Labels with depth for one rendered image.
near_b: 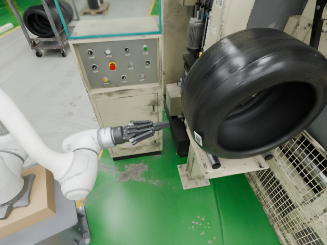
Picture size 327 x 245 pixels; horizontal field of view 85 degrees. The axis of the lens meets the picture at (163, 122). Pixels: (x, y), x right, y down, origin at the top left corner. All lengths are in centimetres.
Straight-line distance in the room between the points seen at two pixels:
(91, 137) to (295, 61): 74
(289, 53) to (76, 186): 77
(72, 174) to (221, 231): 138
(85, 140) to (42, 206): 49
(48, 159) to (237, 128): 92
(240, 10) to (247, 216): 156
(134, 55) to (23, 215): 107
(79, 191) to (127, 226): 113
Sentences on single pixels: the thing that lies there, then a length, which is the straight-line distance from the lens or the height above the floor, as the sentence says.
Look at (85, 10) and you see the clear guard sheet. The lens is 121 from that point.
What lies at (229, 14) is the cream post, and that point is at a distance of 91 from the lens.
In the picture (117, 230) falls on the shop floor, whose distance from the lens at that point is 176.
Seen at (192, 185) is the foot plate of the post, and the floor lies 1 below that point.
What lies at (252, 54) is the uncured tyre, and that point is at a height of 142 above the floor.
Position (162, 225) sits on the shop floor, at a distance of 173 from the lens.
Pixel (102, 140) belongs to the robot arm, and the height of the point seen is 111.
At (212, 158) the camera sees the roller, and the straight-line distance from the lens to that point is 93.
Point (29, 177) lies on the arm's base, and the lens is 125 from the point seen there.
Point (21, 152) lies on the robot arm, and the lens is 116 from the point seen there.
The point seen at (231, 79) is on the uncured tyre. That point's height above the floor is 137.
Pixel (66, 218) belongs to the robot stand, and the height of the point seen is 65.
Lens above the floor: 167
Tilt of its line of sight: 45 degrees down
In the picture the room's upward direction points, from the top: straight up
